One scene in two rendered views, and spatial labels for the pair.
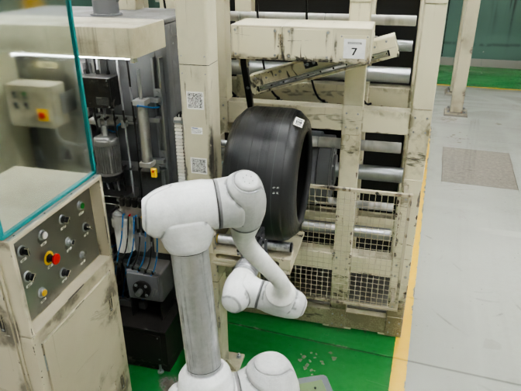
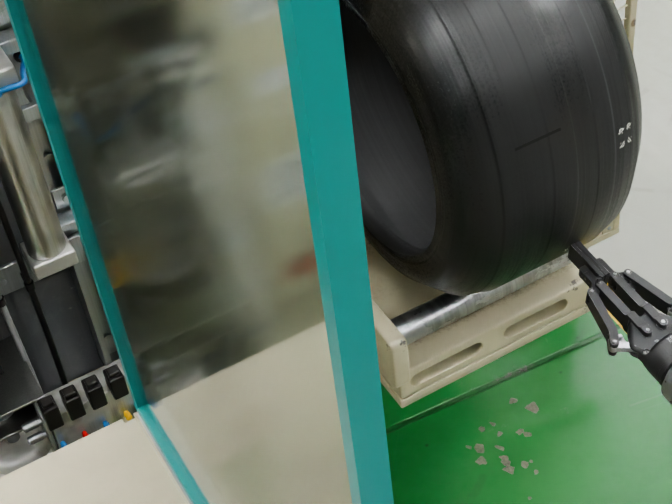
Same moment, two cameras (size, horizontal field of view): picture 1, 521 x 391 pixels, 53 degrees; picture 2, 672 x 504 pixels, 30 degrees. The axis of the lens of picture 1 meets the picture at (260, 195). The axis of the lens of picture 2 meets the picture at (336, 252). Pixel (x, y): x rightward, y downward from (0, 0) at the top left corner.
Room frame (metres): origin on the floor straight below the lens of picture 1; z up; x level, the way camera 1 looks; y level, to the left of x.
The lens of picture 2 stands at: (1.09, 1.03, 2.28)
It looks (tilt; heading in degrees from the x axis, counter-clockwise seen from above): 43 degrees down; 321
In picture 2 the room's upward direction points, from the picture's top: 8 degrees counter-clockwise
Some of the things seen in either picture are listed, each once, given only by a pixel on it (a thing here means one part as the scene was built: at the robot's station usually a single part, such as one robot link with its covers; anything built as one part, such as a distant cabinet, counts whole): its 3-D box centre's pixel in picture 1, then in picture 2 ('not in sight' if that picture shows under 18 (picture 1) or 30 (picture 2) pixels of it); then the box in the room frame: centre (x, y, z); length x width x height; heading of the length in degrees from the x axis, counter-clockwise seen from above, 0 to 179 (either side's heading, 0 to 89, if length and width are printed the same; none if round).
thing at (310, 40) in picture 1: (303, 39); not in sight; (2.39, -0.20, 1.71); 0.61 x 0.25 x 0.15; 76
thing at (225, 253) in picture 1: (253, 254); (482, 320); (2.00, 0.04, 0.83); 0.36 x 0.09 x 0.06; 76
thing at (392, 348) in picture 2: (224, 223); (336, 285); (2.17, 0.17, 0.90); 0.40 x 0.03 x 0.10; 166
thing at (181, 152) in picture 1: (184, 167); not in sight; (2.17, 0.34, 1.19); 0.05 x 0.04 x 0.48; 166
